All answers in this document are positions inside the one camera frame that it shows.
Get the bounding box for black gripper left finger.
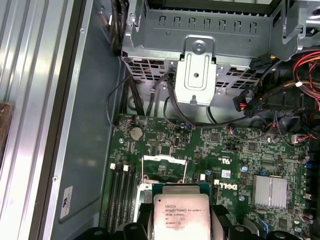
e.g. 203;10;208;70
86;202;154;240

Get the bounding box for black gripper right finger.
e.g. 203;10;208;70
211;204;296;240

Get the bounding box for silver CPU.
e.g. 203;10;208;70
151;183;214;240

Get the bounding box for thin metal locking lever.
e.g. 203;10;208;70
182;158;189;185

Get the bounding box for CPU socket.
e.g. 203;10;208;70
136;182;154;221

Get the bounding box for black RAM slot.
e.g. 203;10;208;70
116;164;123;228
129;164;138;226
122;163;130;226
109;162;117;232
212;179;221;208

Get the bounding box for silver finned chipset heatsink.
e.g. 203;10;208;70
251;174;288;210

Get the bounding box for green motherboard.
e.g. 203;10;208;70
98;113;320;240

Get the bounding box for white barcode sticker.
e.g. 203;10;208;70
58;185;74;222

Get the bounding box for round coin cell battery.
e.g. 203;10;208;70
129;126;144;141

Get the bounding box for open black PC case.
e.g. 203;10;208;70
37;0;320;240

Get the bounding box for black power connector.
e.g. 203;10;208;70
232;88;262;120

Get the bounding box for silver metal drive cage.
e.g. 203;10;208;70
121;0;310;106

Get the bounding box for thin black wire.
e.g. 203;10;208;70
105;73;132;129

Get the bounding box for black flat wire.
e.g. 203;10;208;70
163;67;198;126

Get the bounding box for silver metal cage bracket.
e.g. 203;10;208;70
174;35;217;107

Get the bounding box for black yellow braided wires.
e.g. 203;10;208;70
259;72;320;113

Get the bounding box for brown wooden base plate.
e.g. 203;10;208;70
0;101;16;166

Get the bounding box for red orange wire bundle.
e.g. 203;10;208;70
291;49;320;112

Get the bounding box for black cable bundle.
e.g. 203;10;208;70
109;0;127;57

